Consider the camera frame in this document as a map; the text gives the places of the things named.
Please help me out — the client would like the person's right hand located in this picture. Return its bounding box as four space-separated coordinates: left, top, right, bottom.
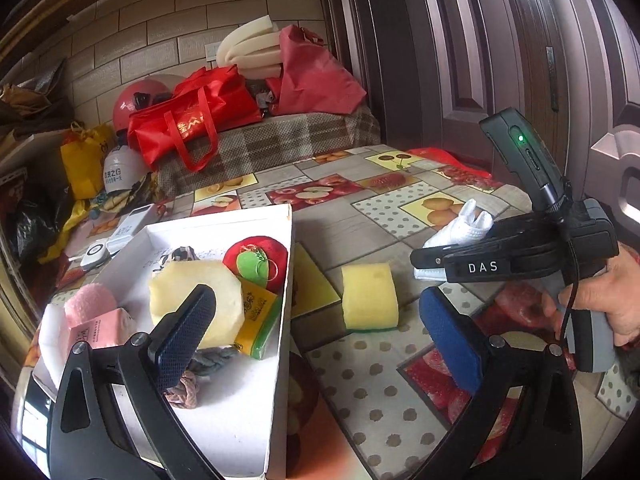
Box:
542 242 640 348

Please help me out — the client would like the brown paper bag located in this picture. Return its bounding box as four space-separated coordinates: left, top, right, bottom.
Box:
0 57 71 128

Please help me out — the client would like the yellow sponge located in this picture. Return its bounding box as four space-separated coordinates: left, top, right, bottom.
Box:
341 262 399 332

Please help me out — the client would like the cream foam sponge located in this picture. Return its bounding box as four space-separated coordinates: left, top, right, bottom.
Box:
149 259 246 350

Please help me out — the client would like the mauve metal door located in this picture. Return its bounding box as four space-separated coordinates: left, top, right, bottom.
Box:
550 0 640 241

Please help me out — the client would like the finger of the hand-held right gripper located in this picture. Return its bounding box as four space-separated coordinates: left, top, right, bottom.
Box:
410 241 453 282
442 214 566 259

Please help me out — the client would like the pink plush toy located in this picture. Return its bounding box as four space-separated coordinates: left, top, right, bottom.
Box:
64 283 118 331

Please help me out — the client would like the fruit print tablecloth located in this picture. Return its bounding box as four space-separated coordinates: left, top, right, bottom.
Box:
30 145 640 480

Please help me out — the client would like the red tote bag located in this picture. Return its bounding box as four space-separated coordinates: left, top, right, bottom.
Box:
127 65 263 171

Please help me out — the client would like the grey-blue scrunchie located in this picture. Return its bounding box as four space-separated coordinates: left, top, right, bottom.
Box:
192 346 241 373

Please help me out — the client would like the white power bank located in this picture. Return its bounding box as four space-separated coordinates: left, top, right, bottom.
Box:
107 204 156 251

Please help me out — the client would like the black plastic bag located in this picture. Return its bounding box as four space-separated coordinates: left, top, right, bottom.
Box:
10 192 71 261

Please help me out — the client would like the small white device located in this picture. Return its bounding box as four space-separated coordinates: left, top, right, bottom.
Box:
75 240 111 267

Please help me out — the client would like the red apple plush toy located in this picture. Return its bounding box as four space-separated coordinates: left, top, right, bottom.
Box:
222 236 289 292

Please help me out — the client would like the white knitted glove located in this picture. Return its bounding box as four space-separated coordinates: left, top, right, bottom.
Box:
414 199 496 281

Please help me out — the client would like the red cloth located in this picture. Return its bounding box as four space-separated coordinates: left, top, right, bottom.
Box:
407 147 493 179

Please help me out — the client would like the black and white patterned cloth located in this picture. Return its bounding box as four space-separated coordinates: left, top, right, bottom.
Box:
159 245 197 273

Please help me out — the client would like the black cable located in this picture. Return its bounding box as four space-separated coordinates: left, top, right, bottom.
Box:
547 180 583 348

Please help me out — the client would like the white cardboard box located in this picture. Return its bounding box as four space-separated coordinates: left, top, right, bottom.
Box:
32 204 293 478

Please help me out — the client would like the yellow shopping bag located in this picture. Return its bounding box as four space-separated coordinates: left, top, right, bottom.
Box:
61 122 116 201

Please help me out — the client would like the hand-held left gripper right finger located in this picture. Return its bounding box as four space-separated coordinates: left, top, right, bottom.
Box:
415 287 583 480

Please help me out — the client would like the brown panelled door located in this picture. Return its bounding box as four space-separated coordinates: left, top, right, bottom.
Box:
320 0 566 196

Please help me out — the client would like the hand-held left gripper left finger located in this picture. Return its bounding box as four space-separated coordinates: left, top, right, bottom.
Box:
49 284 226 480

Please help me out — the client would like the pink tissue pack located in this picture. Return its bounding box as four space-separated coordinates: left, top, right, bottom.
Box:
67 307 137 351

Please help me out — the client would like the red helmet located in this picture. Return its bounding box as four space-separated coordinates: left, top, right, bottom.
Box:
112 74 186 136

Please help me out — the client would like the red cloth bag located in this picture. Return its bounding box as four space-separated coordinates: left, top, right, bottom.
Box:
265 25 367 116

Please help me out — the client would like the cream foam roll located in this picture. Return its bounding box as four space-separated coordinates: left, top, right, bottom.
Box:
216 12 286 81

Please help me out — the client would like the yellow tissue pack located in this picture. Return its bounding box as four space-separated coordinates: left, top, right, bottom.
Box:
234 280 283 361

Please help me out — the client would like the white helmet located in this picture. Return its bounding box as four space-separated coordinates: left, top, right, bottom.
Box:
102 141 153 195

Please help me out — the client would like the checked brown blanket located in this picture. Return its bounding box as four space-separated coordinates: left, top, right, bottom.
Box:
157 107 381 196

